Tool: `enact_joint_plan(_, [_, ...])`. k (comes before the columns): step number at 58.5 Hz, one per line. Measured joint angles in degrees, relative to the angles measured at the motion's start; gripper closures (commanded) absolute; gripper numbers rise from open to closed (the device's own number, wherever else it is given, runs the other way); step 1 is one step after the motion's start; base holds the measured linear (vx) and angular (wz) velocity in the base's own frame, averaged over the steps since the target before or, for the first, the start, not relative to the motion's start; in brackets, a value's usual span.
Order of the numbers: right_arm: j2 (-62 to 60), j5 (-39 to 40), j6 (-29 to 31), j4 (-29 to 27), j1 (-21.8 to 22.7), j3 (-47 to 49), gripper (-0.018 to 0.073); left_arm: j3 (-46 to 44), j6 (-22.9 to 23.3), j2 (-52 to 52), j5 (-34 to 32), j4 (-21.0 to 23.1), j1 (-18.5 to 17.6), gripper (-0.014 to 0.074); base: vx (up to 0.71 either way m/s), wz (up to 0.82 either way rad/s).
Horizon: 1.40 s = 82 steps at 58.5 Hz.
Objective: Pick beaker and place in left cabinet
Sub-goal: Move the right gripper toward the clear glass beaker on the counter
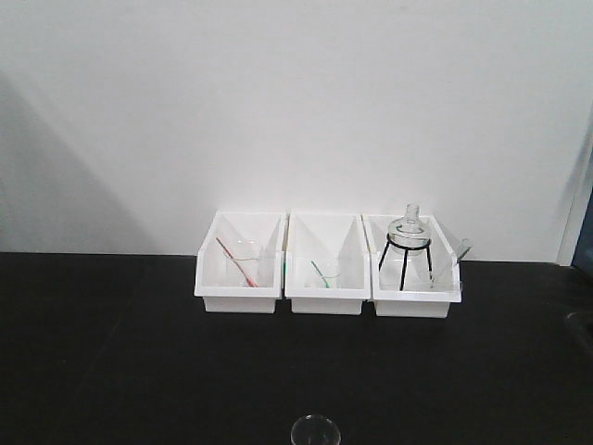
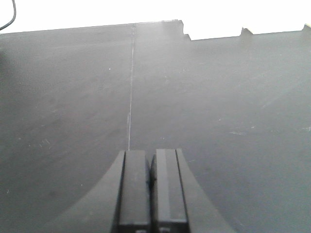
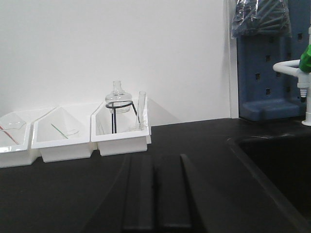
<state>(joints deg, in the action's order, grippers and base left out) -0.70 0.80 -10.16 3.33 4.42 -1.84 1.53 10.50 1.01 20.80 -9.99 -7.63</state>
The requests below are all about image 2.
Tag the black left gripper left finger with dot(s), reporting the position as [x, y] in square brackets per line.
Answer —
[118, 203]

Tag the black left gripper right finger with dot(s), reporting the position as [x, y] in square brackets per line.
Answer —
[179, 204]

